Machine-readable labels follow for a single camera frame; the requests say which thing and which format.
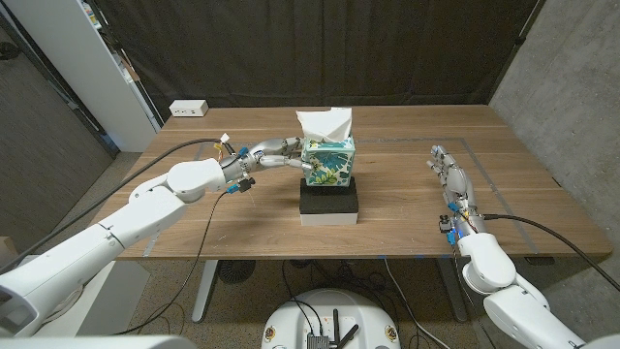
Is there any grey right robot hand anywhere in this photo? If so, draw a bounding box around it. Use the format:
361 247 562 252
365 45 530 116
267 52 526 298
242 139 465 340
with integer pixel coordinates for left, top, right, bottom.
425 143 488 235

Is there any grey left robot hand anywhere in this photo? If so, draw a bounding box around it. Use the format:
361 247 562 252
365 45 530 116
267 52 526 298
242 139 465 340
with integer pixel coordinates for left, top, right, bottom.
221 137 316 184

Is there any teal floral tissue box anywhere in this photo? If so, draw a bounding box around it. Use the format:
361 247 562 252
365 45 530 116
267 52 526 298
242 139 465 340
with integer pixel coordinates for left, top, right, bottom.
300 136 357 188

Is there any white tissue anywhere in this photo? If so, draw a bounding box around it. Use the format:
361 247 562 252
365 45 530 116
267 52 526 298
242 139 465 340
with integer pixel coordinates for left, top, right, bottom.
295 107 354 143

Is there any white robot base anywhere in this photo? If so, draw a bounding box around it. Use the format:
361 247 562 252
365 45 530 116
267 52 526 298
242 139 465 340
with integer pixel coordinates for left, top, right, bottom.
261 288 401 349

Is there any black box with white base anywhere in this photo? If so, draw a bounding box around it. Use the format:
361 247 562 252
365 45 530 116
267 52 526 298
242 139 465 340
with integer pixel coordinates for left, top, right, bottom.
298 175 360 227

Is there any brown cardboard box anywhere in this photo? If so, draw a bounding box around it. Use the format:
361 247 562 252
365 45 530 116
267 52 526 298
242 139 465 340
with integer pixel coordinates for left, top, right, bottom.
0 236 18 268

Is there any white power strip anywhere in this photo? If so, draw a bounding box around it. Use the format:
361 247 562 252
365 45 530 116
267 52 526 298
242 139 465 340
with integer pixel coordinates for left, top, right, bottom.
168 99 210 118

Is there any grey table leg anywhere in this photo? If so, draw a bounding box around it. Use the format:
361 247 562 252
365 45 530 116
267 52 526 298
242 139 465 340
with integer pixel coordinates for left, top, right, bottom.
435 257 470 324

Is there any black round floor fan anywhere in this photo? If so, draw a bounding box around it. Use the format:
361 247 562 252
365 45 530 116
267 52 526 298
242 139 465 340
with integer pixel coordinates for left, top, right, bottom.
215 260 257 285

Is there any black curtain backdrop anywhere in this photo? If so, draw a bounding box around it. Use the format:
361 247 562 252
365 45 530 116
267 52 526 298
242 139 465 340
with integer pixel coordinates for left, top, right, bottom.
94 0 542 122

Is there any white table leg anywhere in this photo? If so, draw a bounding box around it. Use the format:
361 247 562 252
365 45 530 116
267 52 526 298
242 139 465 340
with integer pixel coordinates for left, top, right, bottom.
191 260 219 324

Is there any black curtain stand pole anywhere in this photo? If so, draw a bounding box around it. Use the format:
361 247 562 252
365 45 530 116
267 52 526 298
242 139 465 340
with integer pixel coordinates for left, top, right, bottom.
486 0 547 104

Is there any white shelf cabinet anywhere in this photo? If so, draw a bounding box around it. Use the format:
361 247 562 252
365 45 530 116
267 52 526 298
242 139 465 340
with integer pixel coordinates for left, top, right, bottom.
3 0 163 153

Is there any white robot torso cover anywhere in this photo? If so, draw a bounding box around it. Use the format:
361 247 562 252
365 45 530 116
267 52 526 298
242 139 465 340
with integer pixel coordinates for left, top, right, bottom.
0 334 198 349

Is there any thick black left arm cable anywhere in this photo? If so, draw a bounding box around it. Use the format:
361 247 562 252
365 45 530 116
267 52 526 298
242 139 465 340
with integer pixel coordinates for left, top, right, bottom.
0 138 229 276

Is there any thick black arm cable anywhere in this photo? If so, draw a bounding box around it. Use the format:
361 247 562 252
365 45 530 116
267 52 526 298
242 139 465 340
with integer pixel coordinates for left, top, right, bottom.
0 138 229 276
482 212 620 293

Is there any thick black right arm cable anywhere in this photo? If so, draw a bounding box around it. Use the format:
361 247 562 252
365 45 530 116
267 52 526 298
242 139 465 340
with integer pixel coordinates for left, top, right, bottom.
482 212 620 293

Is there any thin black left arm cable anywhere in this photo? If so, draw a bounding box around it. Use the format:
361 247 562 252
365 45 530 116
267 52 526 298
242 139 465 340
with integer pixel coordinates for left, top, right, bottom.
113 189 232 336

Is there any white floor cable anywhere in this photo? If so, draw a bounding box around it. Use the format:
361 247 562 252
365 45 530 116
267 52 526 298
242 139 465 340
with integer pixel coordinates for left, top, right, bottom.
384 258 451 349

